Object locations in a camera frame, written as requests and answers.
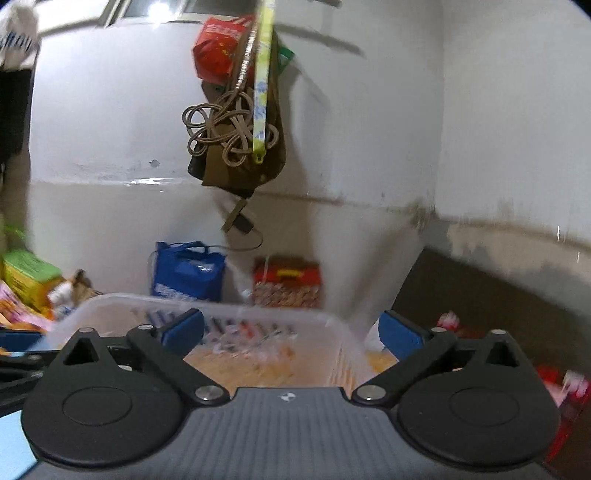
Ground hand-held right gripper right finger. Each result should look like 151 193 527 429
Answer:
352 310 532 407

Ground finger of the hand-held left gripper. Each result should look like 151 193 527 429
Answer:
0 353 61 409
0 329 49 354

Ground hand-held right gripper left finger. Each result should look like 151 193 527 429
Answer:
53 308 229 407

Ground clear plastic basket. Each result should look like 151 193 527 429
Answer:
44 293 375 388

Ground pink floral cloth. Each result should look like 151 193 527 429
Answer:
0 281 51 330

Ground blue shopping bag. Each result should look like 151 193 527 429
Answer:
150 241 227 303

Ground green tin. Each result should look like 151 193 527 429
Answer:
2 251 63 315

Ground small white packets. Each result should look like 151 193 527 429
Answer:
48 279 81 319

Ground cardboard box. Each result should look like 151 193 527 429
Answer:
67 269 102 301

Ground dark wooden headboard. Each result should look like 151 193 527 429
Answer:
390 247 591 480

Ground red gift box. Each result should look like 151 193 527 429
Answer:
253 256 322 309

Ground brown hanging bag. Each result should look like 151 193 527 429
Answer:
188 32 287 198

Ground hanging garment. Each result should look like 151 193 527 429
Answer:
0 0 40 185

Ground red hanging bag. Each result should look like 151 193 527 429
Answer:
192 16 257 84

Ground window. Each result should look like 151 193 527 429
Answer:
99 0 259 24

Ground wall power adapter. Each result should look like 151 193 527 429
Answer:
221 198 264 252

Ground yellow-green strap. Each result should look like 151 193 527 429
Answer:
252 0 276 165

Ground shiny patterned strap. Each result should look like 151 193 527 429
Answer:
233 18 260 93

